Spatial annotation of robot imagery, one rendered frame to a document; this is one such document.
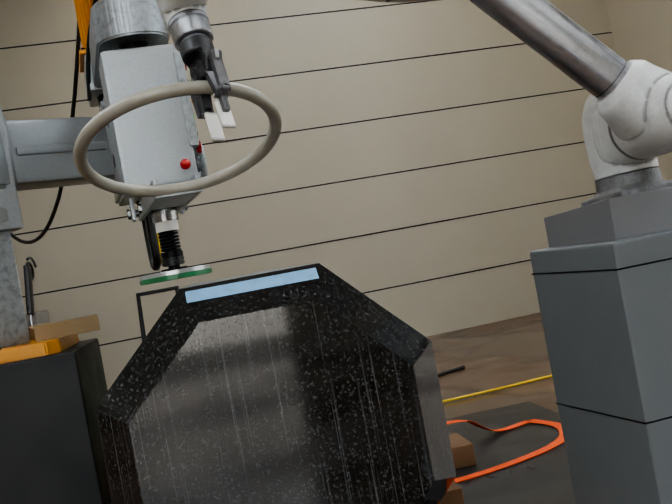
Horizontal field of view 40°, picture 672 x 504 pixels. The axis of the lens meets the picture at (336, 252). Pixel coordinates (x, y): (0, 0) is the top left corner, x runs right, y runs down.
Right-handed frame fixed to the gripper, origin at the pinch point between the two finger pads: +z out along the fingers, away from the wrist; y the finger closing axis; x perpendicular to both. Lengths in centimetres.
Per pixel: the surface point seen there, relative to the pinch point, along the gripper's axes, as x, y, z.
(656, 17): -631, 194, -276
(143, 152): -20, 69, -37
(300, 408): -27, 42, 53
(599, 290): -73, -18, 54
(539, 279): -84, 5, 41
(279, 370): -23, 40, 44
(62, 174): -18, 122, -62
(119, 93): -15, 64, -54
